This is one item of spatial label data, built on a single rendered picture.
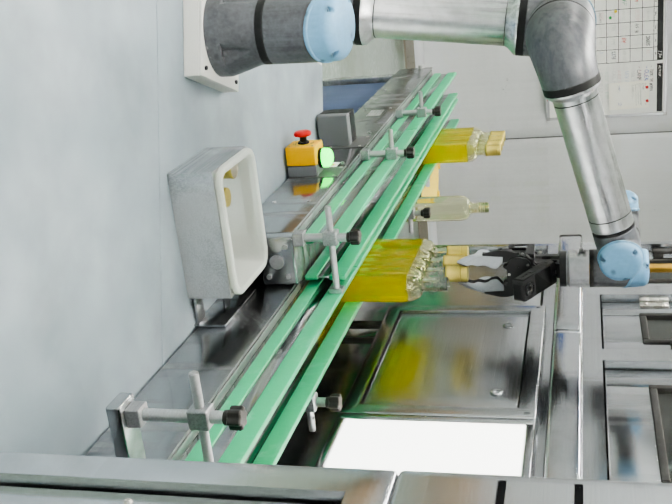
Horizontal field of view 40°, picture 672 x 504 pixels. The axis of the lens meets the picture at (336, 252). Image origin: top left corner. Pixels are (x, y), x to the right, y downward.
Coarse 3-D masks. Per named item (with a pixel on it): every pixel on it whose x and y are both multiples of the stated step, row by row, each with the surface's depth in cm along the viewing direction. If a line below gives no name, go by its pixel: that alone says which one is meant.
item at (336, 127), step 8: (328, 112) 236; (336, 112) 235; (344, 112) 235; (352, 112) 237; (320, 120) 233; (328, 120) 233; (336, 120) 232; (344, 120) 232; (352, 120) 237; (320, 128) 234; (328, 128) 234; (336, 128) 233; (344, 128) 233; (352, 128) 237; (320, 136) 235; (328, 136) 234; (336, 136) 234; (344, 136) 233; (352, 136) 236; (328, 144) 235; (336, 144) 234; (344, 144) 234
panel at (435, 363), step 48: (384, 336) 191; (432, 336) 191; (480, 336) 188; (528, 336) 184; (384, 384) 173; (432, 384) 171; (480, 384) 170; (528, 384) 166; (336, 432) 158; (528, 432) 151
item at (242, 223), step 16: (240, 160) 158; (240, 176) 166; (256, 176) 166; (240, 192) 167; (256, 192) 166; (224, 208) 151; (240, 208) 168; (256, 208) 167; (224, 224) 152; (240, 224) 169; (256, 224) 168; (224, 240) 153; (240, 240) 170; (256, 240) 169; (240, 256) 171; (256, 256) 170; (240, 272) 164; (256, 272) 165; (240, 288) 157
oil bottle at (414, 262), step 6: (366, 258) 193; (372, 258) 193; (378, 258) 193; (384, 258) 192; (390, 258) 192; (396, 258) 191; (402, 258) 191; (408, 258) 191; (414, 258) 190; (420, 258) 190; (366, 264) 190; (372, 264) 190; (378, 264) 189; (384, 264) 189; (390, 264) 188; (396, 264) 188; (402, 264) 188; (408, 264) 187; (414, 264) 187; (420, 264) 188; (426, 264) 189; (420, 270) 187; (426, 270) 188; (426, 276) 188
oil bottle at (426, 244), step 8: (376, 240) 204; (384, 240) 203; (392, 240) 202; (400, 240) 202; (408, 240) 201; (416, 240) 201; (424, 240) 200; (424, 248) 197; (432, 248) 198; (432, 256) 198
